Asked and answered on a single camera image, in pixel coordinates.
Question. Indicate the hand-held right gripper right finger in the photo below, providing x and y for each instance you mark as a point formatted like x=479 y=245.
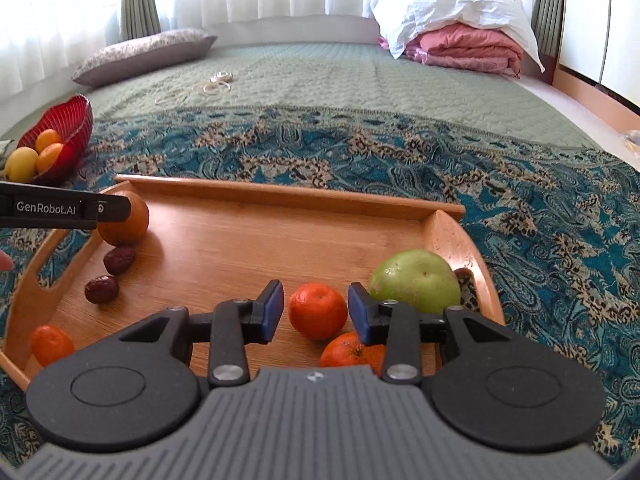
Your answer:
x=358 y=314

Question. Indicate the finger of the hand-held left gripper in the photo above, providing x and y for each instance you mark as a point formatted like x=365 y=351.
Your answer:
x=116 y=208

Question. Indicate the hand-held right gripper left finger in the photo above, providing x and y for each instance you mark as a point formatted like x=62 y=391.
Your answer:
x=272 y=311

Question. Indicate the large orange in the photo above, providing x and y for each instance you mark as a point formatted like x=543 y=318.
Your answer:
x=127 y=225

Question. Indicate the small mandarin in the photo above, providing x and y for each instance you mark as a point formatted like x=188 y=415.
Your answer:
x=51 y=346
x=317 y=311
x=350 y=354

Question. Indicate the red date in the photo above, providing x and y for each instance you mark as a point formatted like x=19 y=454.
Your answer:
x=119 y=260
x=101 y=290

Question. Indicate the person's left hand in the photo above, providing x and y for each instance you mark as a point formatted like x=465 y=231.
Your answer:
x=4 y=262

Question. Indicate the yellow mango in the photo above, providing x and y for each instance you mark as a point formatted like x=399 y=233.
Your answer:
x=21 y=165

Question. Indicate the orange in red bowl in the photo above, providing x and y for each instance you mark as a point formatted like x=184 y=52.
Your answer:
x=51 y=157
x=48 y=138

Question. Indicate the red glass fruit bowl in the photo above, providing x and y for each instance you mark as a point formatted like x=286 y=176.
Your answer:
x=75 y=120

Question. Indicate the rubber band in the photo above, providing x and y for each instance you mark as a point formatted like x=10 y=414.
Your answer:
x=205 y=88
x=159 y=100

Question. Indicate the floral pillow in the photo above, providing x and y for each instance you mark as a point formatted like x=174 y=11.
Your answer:
x=145 y=55

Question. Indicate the small tape roll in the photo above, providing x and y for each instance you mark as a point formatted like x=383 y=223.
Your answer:
x=214 y=78

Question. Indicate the green curtain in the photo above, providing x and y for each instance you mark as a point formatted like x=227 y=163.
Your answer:
x=547 y=5
x=139 y=0

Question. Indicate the blue paisley patterned blanket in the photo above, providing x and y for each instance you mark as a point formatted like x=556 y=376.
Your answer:
x=525 y=185

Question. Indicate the green quilted bedspread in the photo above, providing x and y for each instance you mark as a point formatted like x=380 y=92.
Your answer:
x=325 y=75

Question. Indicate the folded pink blanket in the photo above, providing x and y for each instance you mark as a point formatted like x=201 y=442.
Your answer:
x=465 y=47

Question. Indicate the white pillow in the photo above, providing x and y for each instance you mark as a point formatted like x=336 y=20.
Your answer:
x=450 y=5

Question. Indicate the white and wood cabinet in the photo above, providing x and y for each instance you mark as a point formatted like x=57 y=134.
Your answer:
x=590 y=35

